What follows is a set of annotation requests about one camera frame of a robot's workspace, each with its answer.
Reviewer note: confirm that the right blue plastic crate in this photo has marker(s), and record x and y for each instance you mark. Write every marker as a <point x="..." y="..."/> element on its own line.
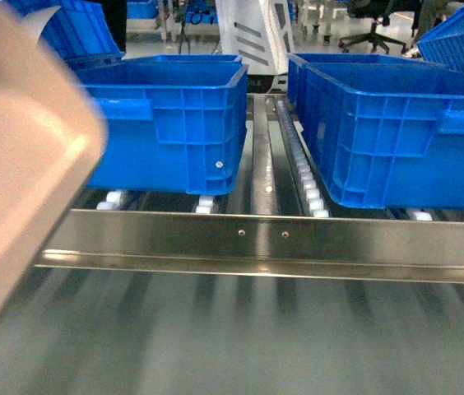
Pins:
<point x="384" y="132"/>

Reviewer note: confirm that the white machine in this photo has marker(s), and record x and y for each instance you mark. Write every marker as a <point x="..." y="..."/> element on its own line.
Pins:
<point x="261" y="33"/>

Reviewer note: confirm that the beige plastic dustpan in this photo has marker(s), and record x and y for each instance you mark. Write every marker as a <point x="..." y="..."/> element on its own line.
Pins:
<point x="52" y="137"/>

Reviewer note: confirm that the black office chair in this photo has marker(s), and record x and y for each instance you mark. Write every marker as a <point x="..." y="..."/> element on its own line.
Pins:
<point x="379" y="12"/>

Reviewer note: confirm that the blue plastic crate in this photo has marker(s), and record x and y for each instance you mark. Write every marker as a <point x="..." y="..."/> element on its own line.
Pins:
<point x="384" y="132"/>
<point x="175" y="125"/>

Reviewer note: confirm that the left blue plastic crate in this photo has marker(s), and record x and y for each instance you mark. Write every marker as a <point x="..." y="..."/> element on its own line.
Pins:
<point x="175" y="125"/>

